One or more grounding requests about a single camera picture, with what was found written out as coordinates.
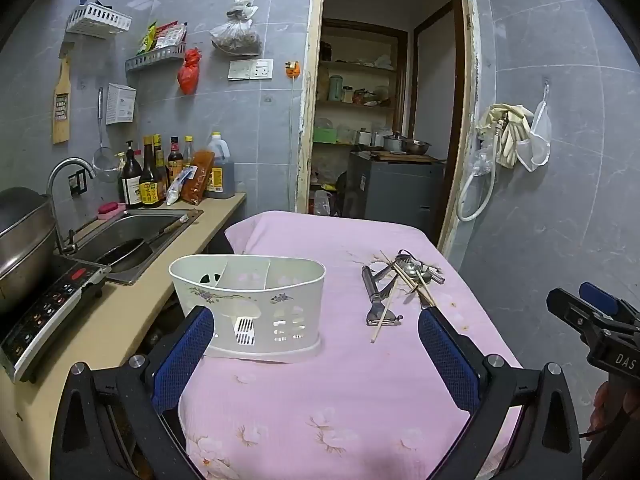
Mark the metal peeler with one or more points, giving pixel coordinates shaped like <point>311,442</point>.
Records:
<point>370,285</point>

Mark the dark pump bottle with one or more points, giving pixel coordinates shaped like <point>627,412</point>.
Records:
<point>131,185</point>

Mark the yellow green packet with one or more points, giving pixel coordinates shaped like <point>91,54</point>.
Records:
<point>147,37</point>

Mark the wall switch socket panel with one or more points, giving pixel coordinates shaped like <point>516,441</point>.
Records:
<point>250,69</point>

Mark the worn wooden door frame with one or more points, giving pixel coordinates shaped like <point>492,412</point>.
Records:
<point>305,110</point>

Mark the black frying pan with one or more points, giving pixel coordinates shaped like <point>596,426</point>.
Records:
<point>122,255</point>

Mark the steel pot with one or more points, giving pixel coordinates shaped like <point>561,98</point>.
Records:
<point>395,144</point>

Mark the large steel wok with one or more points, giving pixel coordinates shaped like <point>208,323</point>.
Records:
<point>25,240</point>

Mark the metal mesh strainer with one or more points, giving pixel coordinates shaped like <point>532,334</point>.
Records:
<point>100,110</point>

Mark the white wall box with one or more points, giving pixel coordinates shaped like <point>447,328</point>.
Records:
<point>120,105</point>

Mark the wooden grater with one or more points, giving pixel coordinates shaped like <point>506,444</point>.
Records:
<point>61,130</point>

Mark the metal spoon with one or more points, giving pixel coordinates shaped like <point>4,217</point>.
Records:
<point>407,266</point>

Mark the steel bowl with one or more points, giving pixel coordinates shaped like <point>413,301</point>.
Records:
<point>417,147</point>

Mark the dark metal utensil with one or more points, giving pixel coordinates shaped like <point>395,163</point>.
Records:
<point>382,274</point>

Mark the yellow-capped sauce bottle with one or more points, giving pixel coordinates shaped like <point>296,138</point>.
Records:
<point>159,160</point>

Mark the wooden shelving unit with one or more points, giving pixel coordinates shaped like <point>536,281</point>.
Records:
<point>350,64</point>

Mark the white plastic utensil holder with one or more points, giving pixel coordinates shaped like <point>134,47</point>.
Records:
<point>310,310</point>

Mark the large oil jug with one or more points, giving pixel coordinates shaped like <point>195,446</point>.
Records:
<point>222,180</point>

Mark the grey wall shelf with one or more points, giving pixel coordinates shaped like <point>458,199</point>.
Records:
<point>150,57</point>

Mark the white wall basket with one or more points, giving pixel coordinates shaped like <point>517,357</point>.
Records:
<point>97,20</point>

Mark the grey cabinet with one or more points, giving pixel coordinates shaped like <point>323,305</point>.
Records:
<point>395,185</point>

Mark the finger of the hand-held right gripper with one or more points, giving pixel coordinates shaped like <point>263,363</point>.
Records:
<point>575,312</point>
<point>597,295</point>

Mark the green box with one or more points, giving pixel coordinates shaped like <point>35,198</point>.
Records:
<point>325,135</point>

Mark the black induction cooker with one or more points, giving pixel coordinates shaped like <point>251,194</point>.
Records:
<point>45,315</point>

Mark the curved metal faucet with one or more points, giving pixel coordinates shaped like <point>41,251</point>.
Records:
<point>55,180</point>

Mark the orange seasoning packet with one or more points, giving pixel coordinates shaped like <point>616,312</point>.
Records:
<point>197,180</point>

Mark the pink soap dish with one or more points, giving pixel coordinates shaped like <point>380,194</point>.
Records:
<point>111,208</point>

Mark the red white packet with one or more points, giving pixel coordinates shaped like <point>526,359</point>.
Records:
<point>172,35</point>

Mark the person's right hand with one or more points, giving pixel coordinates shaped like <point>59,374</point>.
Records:
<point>607,405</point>

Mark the clear yellow-capped bottle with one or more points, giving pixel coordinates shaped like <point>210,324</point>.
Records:
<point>188,152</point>

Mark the red-capped vinegar bottle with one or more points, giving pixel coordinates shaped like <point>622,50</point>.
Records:
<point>175,162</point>

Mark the white blue bag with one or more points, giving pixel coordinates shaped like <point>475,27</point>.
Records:
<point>177,190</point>

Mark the small yellow-capped bottle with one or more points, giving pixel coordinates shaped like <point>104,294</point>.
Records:
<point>120,162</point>

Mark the wooden chopstick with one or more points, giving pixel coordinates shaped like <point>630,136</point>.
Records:
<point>422,292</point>
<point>382,316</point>
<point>395,269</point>

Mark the orange wall hook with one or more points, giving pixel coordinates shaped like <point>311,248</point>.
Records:
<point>292,71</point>

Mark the black wall socket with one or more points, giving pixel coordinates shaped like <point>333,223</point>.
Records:
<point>77,182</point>

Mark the wooden cutting board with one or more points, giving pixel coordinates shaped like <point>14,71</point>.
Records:
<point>400,157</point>

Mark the beige kitchen counter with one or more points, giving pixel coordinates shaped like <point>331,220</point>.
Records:
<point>135,310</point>

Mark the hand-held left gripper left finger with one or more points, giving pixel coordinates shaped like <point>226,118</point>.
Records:
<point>182,355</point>

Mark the green canister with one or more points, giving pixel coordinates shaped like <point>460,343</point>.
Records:
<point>335,89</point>

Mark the pink floral tablecloth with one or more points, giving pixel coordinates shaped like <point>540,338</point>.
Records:
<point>350,400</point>

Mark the cream rubber gloves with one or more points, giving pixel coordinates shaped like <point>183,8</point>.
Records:
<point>510,130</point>

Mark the clear bag of dried goods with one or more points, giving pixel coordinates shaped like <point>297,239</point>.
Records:
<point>235,37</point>

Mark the stainless steel sink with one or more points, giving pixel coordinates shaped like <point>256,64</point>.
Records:
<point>125,227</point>

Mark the red plastic bag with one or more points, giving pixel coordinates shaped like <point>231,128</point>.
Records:
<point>189,72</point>

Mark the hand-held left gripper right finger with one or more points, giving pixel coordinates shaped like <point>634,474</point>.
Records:
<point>447,355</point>

